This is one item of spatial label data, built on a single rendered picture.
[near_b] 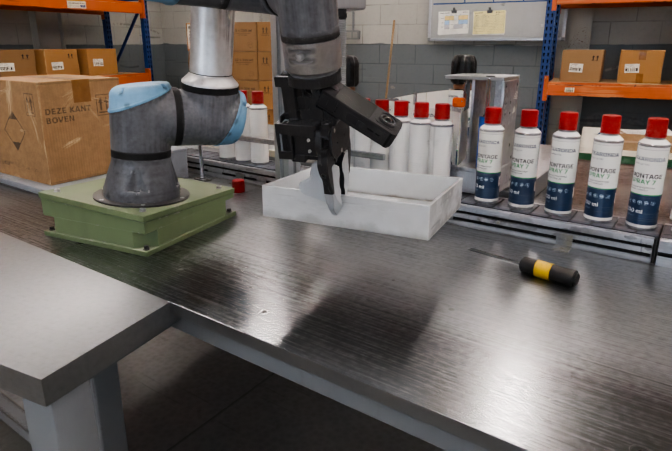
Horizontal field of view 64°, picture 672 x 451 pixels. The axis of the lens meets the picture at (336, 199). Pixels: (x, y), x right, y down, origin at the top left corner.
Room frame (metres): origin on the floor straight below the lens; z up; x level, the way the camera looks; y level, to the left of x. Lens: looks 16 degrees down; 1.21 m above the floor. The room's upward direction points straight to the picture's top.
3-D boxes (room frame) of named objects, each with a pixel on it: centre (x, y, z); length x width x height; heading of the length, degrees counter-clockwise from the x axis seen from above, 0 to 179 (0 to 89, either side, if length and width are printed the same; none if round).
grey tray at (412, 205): (0.84, -0.05, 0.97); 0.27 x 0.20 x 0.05; 65
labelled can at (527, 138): (1.09, -0.39, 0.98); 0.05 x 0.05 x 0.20
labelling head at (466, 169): (1.24, -0.33, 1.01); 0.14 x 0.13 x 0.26; 55
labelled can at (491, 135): (1.13, -0.33, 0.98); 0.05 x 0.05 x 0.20
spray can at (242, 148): (1.55, 0.27, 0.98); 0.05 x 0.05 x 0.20
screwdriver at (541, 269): (0.87, -0.32, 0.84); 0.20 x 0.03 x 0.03; 47
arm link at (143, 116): (1.08, 0.39, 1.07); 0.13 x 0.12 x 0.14; 117
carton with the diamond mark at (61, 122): (1.55, 0.81, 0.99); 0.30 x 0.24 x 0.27; 56
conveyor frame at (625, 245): (1.41, 0.07, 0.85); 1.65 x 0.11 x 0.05; 55
